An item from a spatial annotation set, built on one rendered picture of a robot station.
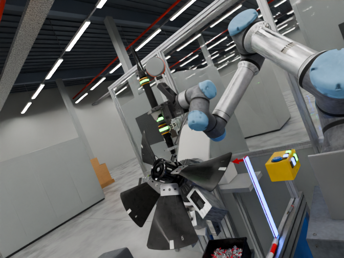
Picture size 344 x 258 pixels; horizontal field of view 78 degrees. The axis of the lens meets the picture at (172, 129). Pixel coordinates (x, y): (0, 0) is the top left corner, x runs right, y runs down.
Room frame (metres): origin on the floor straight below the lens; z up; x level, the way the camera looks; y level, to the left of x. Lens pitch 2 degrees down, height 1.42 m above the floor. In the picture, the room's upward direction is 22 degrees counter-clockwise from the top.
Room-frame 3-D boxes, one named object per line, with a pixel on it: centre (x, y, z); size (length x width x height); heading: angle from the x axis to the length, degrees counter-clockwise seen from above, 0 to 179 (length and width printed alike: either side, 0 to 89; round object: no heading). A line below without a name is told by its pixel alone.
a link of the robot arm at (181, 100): (0.90, -0.11, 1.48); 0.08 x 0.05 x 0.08; 137
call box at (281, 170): (1.00, -0.43, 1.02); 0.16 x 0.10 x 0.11; 137
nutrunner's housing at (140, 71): (1.03, 0.04, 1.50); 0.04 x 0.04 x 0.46
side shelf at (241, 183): (1.51, -0.26, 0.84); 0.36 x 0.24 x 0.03; 47
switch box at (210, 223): (1.43, -0.03, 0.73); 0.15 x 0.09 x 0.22; 137
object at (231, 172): (1.59, -0.22, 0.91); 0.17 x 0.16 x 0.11; 137
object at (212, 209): (1.02, -0.02, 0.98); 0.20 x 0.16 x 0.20; 137
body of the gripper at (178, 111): (0.96, -0.05, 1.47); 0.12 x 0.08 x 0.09; 47
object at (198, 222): (1.06, 0.06, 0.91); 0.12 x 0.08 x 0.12; 137
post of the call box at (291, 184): (1.00, -0.43, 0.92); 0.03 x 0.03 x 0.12; 47
